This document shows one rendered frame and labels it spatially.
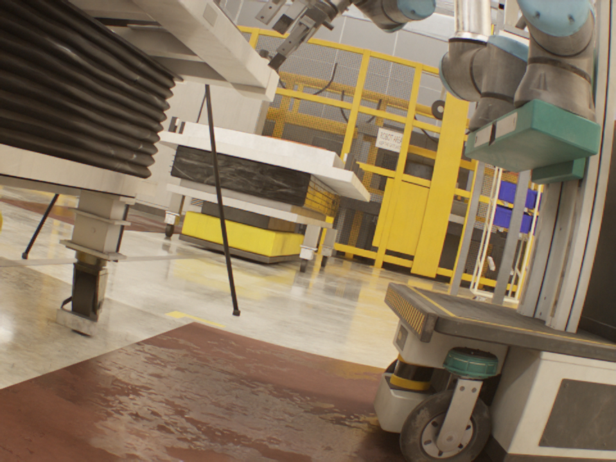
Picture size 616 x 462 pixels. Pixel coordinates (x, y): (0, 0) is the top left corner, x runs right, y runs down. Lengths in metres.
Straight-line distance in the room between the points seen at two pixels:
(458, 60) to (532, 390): 1.00
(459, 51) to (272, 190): 4.22
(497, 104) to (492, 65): 0.11
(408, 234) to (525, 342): 9.73
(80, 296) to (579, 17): 1.41
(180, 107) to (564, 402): 9.71
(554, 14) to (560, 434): 0.76
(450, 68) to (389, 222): 9.02
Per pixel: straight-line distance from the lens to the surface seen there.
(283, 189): 6.04
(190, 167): 6.21
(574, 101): 1.33
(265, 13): 1.35
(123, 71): 2.04
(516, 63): 1.82
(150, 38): 2.10
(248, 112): 10.47
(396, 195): 10.98
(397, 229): 10.96
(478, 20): 2.01
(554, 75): 1.35
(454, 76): 1.98
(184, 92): 10.75
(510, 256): 3.78
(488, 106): 1.80
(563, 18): 1.20
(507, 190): 7.02
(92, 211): 1.90
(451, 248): 12.13
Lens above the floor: 0.42
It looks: level
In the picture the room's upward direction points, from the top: 14 degrees clockwise
